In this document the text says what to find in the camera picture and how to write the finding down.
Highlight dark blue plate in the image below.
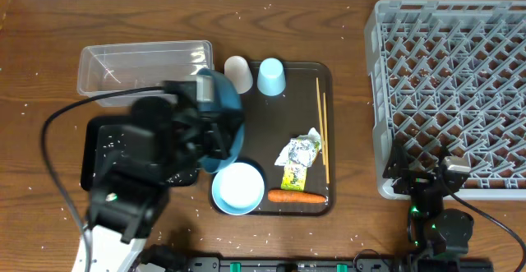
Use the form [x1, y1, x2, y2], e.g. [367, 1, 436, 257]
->
[197, 68, 245, 173]

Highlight light blue bowl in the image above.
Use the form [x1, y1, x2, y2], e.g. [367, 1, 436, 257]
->
[211, 162, 265, 215]

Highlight orange carrot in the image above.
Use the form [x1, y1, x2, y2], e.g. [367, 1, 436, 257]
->
[267, 190, 326, 204]

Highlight foil snack wrapper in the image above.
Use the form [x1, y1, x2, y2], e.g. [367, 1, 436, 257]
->
[275, 135, 321, 191]

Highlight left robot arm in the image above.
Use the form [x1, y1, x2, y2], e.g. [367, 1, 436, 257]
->
[74, 94, 244, 271]

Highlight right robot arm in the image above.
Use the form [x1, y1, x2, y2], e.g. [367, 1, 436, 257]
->
[382, 143, 474, 271]

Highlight grey dishwasher rack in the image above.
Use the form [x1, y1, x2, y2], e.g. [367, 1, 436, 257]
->
[364, 0, 525, 201]

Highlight black waste tray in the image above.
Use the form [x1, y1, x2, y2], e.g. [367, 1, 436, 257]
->
[80, 114, 202, 192]

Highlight white plastic cup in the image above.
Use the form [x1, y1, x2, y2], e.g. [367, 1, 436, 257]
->
[224, 56, 253, 94]

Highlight dark brown serving tray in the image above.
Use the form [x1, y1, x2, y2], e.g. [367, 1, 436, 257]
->
[238, 62, 336, 217]

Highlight light blue plastic cup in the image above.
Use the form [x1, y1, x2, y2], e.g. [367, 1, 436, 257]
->
[257, 58, 286, 96]

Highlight wooden chopstick right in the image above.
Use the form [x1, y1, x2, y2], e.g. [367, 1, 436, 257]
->
[323, 93, 330, 184]

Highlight wooden chopstick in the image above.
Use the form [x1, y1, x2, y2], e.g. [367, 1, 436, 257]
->
[323, 93, 330, 184]
[316, 77, 326, 165]

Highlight wooden chopstick left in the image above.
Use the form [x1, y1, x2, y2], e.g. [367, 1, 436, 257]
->
[316, 77, 326, 165]

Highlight clear plastic bin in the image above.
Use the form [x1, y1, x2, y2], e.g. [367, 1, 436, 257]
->
[77, 40, 215, 103]

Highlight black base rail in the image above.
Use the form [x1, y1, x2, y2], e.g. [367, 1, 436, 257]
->
[139, 245, 494, 272]

